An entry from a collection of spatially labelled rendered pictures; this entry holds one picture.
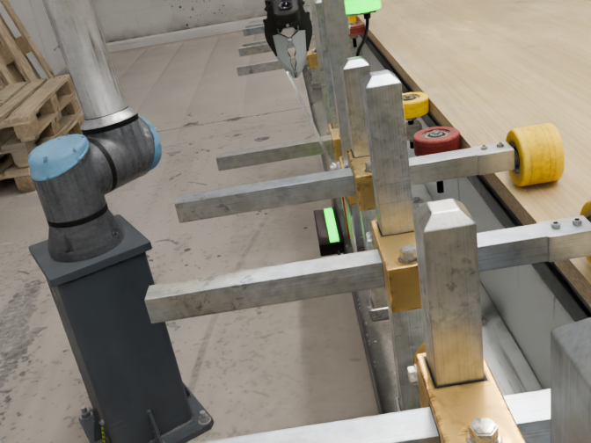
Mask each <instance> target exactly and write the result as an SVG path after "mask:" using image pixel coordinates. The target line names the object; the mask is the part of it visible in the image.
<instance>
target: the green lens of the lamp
mask: <svg viewBox="0 0 591 443"><path fill-rule="evenodd" d="M345 7H346V14H355V13H363V12H369V11H375V10H378V9H380V8H381V0H345Z"/></svg>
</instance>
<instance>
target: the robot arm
mask: <svg viewBox="0 0 591 443"><path fill-rule="evenodd" d="M42 2H43V3H44V6H45V9H46V12H47V15H48V18H49V21H50V23H51V26H52V28H53V31H54V33H55V37H56V40H57V42H58V45H59V48H60V50H61V52H62V57H63V59H64V61H65V64H66V67H67V69H68V72H69V76H70V78H71V81H72V83H73V86H74V88H75V91H76V94H77V97H78V100H79V103H80V106H81V107H82V110H83V113H84V122H83V124H82V126H81V127H80V128H81V131H82V133H83V134H69V135H68V136H65V135H64V136H60V137H57V138H54V139H52V140H49V141H47V142H44V143H42V144H41V145H39V146H38V147H36V148H35V149H33V150H32V152H31V153H30V154H29V156H28V164H29V168H30V174H31V177H32V179H33V182H34V185H35V188H36V191H37V193H38V196H39V198H40V203H41V205H42V208H43V211H44V214H45V216H46V219H47V223H48V226H49V230H48V245H47V247H48V251H49V254H50V257H51V258H52V259H53V260H55V261H58V262H64V263H70V262H78V261H83V260H87V259H90V258H95V257H97V256H100V255H102V254H105V253H107V252H108V251H110V250H112V249H113V248H115V247H116V246H118V245H119V244H120V243H121V242H122V240H123V239H124V232H123V228H122V226H121V225H120V223H119V222H118V221H117V220H116V218H115V217H114V216H113V214H112V213H111V212H110V211H109V209H108V206H107V204H106V198H105V194H108V193H109V192H111V191H113V190H115V189H117V188H119V187H121V186H123V185H125V184H127V183H129V182H131V181H133V180H135V179H137V178H139V177H142V176H144V175H146V174H147V173H148V172H149V171H151V170H153V169H154V168H155V167H156V166H157V165H158V163H159V161H160V159H161V155H162V145H161V144H160V137H159V135H158V132H157V131H156V129H155V128H154V126H153V125H152V124H151V123H150V122H149V121H146V119H144V118H142V117H139V116H138V113H137V111H136V110H134V109H133V108H131V107H129V106H127V103H126V100H125V98H124V96H123V93H122V90H121V87H120V83H119V80H118V77H117V75H116V72H115V69H114V66H113V62H112V59H111V56H110V54H109V51H108V48H107V45H106V42H105V39H104V36H103V33H102V31H101V28H100V25H99V21H98V18H97V15H96V12H95V10H94V7H93V4H92V1H91V0H42ZM265 4H266V7H265V9H264V10H265V11H267V15H266V19H263V23H264V26H265V37H266V41H267V43H268V45H269V47H270V48H271V49H272V50H273V52H274V54H275V56H276V57H277V59H278V60H279V62H280V64H281V66H282V67H283V68H284V69H285V70H286V71H287V70H289V72H290V74H291V76H292V77H293V78H298V77H299V76H300V74H301V72H302V71H303V67H304V64H305V61H306V57H307V54H308V51H309V47H310V41H311V37H312V24H311V21H310V13H309V12H308V11H307V12H305V10H304V8H303V5H304V4H305V2H304V1H303V0H265ZM298 25H299V27H297V26H298ZM288 27H294V28H295V29H296V30H297V31H296V32H295V33H294V34H293V35H292V36H291V38H292V43H293V45H294V47H295V70H294V67H293V65H292V63H291V57H290V54H289V53H288V37H287V36H285V35H283V34H281V32H282V29H283V28H288ZM277 29H279V31H277Z"/></svg>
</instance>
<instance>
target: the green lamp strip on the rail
mask: <svg viewBox="0 0 591 443"><path fill-rule="evenodd" d="M324 211H325V219H326V224H327V228H328V233H329V238H330V243H332V242H338V241H339V240H338V239H339V236H338V231H337V228H336V223H335V220H334V215H333V211H332V209H331V208H327V209H324Z"/></svg>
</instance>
